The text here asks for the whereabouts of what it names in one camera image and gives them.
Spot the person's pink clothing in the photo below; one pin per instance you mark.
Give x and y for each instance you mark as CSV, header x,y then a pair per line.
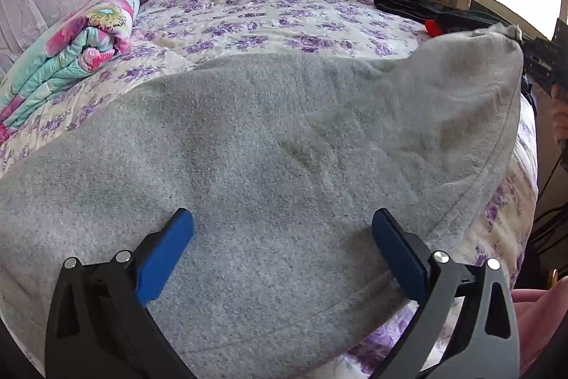
x,y
541,325

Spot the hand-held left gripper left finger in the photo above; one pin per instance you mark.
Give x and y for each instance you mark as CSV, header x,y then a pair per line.
x,y
165,257

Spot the black garment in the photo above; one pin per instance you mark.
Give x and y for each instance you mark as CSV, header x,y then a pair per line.
x,y
399,4

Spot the grey towel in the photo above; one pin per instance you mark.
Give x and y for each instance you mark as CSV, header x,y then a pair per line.
x,y
275,166

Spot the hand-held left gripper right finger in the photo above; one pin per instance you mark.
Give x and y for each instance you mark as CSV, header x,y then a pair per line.
x,y
398,259

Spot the folded colourful floral quilt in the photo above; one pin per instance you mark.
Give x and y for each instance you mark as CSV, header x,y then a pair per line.
x,y
75,46

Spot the person's right hand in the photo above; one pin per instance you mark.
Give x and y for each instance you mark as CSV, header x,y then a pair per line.
x,y
561,117

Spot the purple floral bedspread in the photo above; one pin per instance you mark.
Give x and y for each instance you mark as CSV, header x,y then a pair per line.
x,y
266,6

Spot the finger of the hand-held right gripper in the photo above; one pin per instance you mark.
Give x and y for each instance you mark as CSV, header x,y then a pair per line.
x,y
548,59

